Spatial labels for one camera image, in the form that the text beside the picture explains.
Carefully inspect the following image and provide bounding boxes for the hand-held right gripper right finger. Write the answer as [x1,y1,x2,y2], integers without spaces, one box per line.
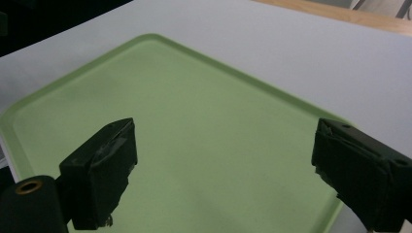
[311,117,412,233]

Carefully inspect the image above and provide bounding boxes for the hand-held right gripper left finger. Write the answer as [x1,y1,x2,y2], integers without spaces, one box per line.
[55,117,138,231]

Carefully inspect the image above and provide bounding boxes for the light green plastic tray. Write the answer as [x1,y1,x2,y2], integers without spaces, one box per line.
[0,33,355,233]

